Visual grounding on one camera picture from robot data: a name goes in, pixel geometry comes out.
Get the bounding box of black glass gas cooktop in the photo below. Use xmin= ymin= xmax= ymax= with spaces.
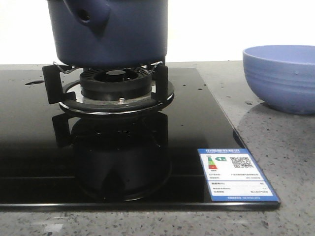
xmin=0 ymin=68 xmax=280 ymax=211

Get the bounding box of black round gas burner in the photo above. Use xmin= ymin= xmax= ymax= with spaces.
xmin=80 ymin=69 xmax=152 ymax=101

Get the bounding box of black metal pot support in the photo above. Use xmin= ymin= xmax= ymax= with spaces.
xmin=42 ymin=61 xmax=174 ymax=117

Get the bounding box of light blue ribbed bowl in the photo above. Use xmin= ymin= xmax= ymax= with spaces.
xmin=243 ymin=45 xmax=315 ymax=115

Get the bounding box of dark blue cooking pot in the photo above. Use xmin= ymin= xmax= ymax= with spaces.
xmin=48 ymin=0 xmax=168 ymax=68

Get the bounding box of blue white energy label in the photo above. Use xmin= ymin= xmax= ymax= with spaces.
xmin=198 ymin=148 xmax=279 ymax=202

